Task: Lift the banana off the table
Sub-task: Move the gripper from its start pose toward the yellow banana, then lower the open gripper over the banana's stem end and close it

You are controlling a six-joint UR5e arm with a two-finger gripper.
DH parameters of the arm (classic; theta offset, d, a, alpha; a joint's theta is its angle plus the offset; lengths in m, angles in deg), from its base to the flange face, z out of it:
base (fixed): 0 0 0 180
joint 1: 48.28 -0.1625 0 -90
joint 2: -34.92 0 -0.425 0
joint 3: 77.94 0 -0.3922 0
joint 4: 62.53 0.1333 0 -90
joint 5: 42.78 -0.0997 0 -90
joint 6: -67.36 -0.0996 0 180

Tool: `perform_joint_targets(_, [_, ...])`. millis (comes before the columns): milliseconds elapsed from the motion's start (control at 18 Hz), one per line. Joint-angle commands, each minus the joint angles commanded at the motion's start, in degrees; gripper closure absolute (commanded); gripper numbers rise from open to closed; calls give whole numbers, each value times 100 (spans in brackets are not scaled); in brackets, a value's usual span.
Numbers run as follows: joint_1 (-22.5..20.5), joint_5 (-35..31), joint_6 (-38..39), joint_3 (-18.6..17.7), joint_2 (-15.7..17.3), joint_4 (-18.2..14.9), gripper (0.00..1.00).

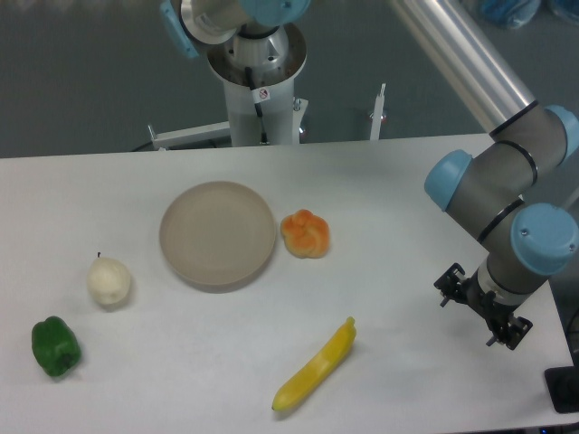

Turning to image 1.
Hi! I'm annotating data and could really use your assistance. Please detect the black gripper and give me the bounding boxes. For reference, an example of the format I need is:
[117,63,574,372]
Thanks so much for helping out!
[433,263,533,350]

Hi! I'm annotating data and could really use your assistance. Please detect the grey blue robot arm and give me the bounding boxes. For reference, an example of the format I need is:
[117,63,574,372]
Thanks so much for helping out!
[159,1,578,349]

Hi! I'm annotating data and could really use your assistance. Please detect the yellow banana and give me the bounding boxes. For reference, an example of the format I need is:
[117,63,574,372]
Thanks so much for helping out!
[271,316,357,412]

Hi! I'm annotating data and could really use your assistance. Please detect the black device at table edge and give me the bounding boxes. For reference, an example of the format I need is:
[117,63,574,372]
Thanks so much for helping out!
[544,366,578,414]

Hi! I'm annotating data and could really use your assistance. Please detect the orange knotted bread roll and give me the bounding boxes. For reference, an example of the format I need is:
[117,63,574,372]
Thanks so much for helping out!
[280,209,330,259]

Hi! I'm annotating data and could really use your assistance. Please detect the beige round plate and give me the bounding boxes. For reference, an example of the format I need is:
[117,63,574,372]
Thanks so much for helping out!
[159,181,277,291]

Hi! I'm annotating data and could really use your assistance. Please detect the blue plastic bag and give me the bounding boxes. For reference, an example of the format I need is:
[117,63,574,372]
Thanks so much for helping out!
[475,0,542,30]

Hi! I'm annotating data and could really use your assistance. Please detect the white pear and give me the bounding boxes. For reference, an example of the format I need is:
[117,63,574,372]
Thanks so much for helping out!
[86,255,131,307]

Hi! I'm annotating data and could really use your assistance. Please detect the green bell pepper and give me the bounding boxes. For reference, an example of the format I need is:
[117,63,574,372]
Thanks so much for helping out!
[31,316,82,378]

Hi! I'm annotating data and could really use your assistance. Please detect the white metal bracket right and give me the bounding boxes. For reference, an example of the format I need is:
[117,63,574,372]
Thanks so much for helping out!
[368,83,387,141]

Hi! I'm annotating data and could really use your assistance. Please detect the white metal bracket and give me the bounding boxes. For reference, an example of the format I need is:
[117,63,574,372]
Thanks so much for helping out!
[147,121,230,150]
[368,83,387,141]

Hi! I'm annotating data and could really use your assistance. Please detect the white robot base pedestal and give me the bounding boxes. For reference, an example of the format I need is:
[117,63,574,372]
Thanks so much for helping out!
[208,24,307,146]

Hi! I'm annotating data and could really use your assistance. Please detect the black cable on pedestal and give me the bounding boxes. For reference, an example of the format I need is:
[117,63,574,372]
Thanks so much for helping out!
[244,66,271,146]

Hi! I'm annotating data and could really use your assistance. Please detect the white metal bracket left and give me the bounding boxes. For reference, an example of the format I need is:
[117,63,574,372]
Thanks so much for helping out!
[147,121,230,150]

